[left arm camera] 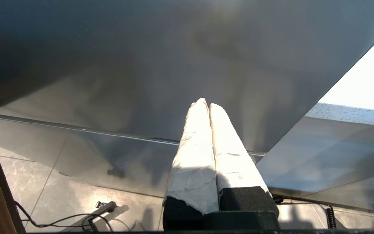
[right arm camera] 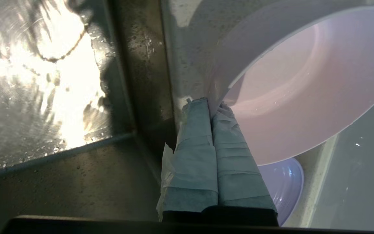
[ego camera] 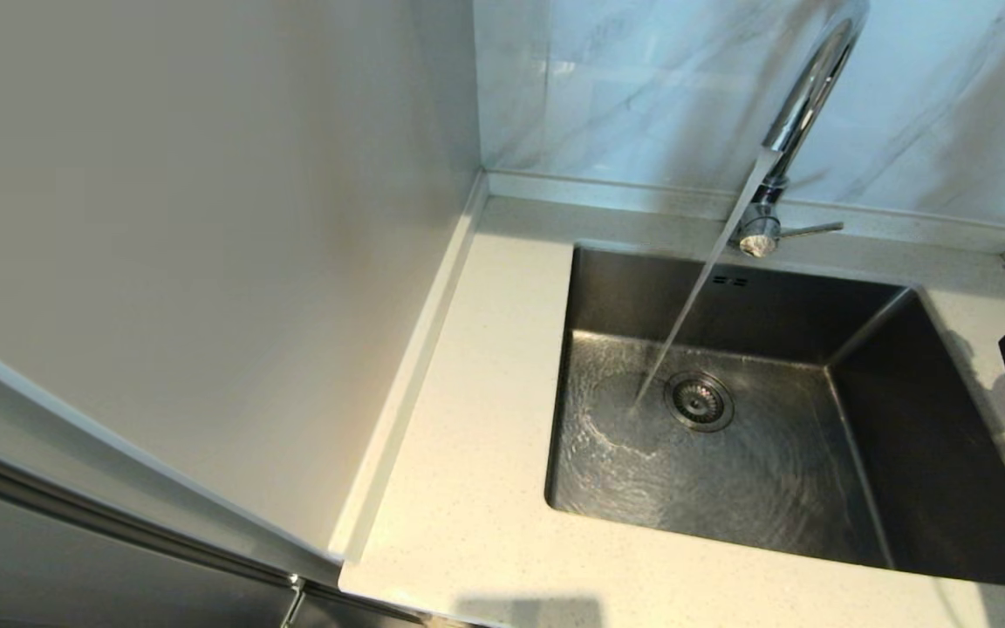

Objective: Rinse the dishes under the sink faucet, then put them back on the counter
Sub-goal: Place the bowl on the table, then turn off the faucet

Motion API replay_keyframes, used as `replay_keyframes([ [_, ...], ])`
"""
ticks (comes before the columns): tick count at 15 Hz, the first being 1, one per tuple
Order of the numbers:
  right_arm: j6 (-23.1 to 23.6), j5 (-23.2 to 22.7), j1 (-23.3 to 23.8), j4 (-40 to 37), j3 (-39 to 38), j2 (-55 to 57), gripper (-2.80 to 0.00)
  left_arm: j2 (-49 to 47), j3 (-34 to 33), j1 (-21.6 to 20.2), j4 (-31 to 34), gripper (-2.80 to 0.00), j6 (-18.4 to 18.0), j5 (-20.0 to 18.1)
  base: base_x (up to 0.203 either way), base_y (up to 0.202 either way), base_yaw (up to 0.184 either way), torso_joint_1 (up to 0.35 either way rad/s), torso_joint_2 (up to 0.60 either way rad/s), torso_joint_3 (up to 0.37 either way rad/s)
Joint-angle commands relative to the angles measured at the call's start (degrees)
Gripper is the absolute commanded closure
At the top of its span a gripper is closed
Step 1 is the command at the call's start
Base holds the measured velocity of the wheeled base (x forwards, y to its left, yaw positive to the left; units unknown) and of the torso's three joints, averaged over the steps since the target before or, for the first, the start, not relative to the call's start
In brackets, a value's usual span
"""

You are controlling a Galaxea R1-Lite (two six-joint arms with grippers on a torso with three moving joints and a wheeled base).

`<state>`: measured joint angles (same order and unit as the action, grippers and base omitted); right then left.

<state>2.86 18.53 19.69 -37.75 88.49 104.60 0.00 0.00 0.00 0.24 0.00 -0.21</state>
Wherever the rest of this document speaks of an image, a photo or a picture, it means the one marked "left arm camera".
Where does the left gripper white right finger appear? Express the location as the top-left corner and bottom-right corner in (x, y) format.
(209, 103), (280, 222)

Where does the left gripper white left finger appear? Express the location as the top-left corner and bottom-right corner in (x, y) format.
(163, 98), (220, 232)

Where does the grey cabinet door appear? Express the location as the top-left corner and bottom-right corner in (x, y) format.
(255, 116), (374, 212)

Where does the grey steel appliance front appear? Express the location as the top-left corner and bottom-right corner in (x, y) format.
(0, 0), (374, 199)

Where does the white cabinet side panel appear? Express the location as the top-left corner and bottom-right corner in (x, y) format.
(318, 26), (374, 113)

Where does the small metal floor bracket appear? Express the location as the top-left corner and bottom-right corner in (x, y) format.
(88, 201), (118, 232)

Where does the coiled black cable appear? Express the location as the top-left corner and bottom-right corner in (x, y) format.
(325, 205), (337, 230)

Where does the thin black floor cable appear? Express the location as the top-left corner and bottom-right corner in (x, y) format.
(13, 200), (113, 233)

